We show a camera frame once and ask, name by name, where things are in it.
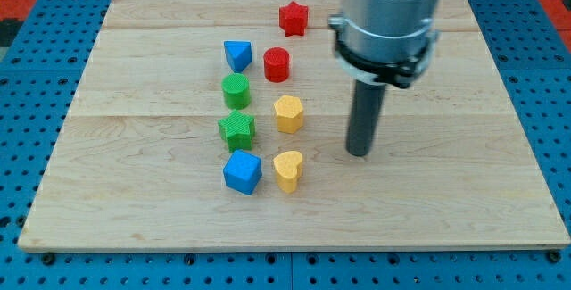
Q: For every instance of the yellow pentagon block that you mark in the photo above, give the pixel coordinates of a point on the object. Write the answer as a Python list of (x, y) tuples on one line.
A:
[(289, 114)]

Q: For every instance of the blue triangle block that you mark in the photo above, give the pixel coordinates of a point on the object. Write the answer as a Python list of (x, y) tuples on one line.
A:
[(238, 54)]

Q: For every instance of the yellow heart block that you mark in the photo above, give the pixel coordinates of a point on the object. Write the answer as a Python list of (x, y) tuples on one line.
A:
[(288, 167)]

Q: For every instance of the green star block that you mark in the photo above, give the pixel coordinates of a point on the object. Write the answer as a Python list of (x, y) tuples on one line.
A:
[(237, 130)]

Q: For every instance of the blue cube block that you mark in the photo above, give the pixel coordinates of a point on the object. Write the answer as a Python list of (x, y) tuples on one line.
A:
[(242, 172)]

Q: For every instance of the red star block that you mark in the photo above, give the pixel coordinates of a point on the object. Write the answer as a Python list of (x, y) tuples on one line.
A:
[(293, 19)]

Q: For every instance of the light wooden board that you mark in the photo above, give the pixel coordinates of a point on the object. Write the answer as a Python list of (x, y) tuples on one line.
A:
[(138, 165)]

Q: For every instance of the red cylinder block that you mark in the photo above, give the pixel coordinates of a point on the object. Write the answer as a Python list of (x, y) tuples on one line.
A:
[(276, 64)]

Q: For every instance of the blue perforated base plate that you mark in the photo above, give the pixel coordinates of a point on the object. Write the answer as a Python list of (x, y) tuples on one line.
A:
[(42, 68)]

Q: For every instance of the green cylinder block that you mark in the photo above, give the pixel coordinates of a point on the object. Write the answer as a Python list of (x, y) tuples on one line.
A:
[(236, 91)]

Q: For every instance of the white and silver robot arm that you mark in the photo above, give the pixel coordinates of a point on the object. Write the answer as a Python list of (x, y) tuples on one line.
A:
[(385, 42)]

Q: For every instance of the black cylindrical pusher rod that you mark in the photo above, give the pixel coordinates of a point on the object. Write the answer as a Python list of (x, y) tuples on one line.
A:
[(367, 101)]

